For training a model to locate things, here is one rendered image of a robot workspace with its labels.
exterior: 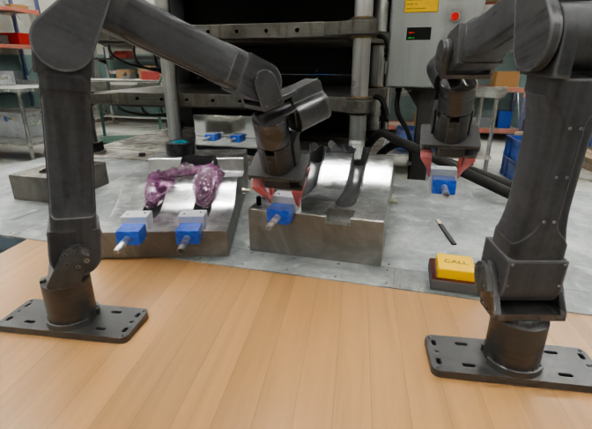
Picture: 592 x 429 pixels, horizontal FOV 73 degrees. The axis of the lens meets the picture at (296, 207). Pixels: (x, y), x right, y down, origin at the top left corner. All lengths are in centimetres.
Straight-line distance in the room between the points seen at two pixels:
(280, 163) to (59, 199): 32
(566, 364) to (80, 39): 69
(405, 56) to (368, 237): 93
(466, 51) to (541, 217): 27
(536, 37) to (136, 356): 58
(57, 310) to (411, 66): 130
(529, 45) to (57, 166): 54
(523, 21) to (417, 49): 108
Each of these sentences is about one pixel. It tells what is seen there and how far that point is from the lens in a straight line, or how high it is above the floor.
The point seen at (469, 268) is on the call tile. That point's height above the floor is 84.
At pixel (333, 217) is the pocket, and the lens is 79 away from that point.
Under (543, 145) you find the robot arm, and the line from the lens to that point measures 48.
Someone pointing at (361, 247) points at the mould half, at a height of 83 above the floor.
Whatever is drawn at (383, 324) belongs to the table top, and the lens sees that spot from 62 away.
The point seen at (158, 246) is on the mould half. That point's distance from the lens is 82.
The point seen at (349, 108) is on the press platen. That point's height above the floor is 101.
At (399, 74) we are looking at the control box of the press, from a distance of 156.
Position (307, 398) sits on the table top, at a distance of 51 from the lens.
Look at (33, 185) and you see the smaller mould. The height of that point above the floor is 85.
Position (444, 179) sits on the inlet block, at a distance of 81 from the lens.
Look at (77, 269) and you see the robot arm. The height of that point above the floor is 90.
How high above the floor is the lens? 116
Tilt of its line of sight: 20 degrees down
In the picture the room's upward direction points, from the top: straight up
